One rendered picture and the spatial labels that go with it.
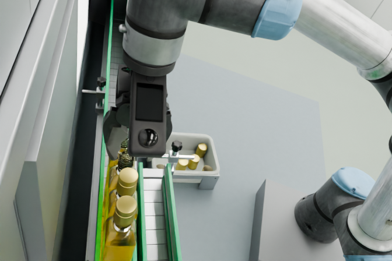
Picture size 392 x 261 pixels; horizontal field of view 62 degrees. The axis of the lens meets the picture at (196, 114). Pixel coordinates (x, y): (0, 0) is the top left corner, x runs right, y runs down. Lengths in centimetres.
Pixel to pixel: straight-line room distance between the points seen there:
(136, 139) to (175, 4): 17
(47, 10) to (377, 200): 69
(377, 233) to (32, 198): 69
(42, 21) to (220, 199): 82
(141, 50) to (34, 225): 30
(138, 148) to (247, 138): 98
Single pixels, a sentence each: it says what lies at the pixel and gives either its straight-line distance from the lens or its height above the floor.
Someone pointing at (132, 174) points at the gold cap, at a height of 116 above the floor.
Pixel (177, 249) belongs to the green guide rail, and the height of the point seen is 96.
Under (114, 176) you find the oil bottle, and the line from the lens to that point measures 69.
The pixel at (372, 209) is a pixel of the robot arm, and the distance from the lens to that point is 81.
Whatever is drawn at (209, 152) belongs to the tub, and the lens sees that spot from 115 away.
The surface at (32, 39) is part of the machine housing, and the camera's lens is 47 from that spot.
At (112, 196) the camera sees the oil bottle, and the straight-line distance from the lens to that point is 66.
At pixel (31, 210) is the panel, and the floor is 121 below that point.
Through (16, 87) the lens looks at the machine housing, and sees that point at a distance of 39.
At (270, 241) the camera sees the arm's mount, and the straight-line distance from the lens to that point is 102.
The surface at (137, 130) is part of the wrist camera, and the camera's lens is 42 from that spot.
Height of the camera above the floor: 165
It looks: 41 degrees down
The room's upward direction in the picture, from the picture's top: 19 degrees clockwise
